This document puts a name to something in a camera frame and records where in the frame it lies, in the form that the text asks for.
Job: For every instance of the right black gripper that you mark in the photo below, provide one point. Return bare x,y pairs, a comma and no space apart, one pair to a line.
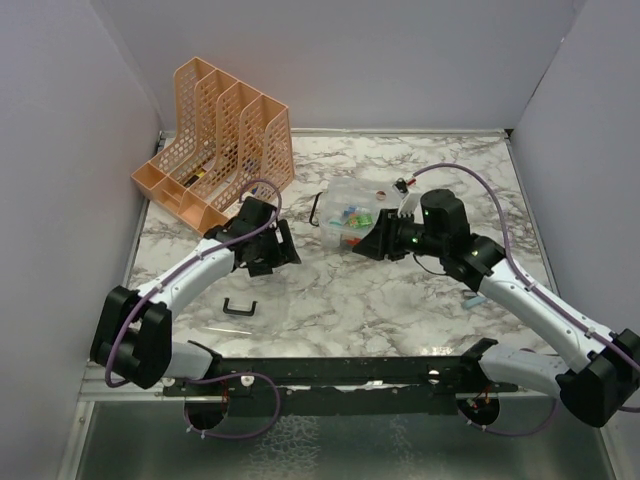
381,241

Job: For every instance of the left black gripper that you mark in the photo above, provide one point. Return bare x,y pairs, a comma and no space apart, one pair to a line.
265,267

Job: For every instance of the clear plastic medicine box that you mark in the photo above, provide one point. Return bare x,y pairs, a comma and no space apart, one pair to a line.
332,239

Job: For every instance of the clear plastic box lid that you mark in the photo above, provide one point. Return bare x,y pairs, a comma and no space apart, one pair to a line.
268,323

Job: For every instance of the black box lid handle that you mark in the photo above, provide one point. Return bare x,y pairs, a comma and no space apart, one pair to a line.
233,308

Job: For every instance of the green small medicine box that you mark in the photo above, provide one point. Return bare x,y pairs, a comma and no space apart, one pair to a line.
360,221

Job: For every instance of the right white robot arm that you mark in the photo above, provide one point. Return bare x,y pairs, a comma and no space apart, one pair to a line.
595,370

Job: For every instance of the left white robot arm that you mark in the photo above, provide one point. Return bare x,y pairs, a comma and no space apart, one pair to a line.
134,336

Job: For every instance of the peach plastic file organizer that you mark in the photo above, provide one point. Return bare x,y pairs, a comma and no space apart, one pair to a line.
230,138

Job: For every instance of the light blue clip item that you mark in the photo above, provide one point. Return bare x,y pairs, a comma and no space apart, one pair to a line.
473,302

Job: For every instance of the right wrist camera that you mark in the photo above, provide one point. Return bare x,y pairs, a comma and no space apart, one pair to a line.
409,197

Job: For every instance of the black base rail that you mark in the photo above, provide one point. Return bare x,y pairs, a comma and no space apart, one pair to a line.
338,386

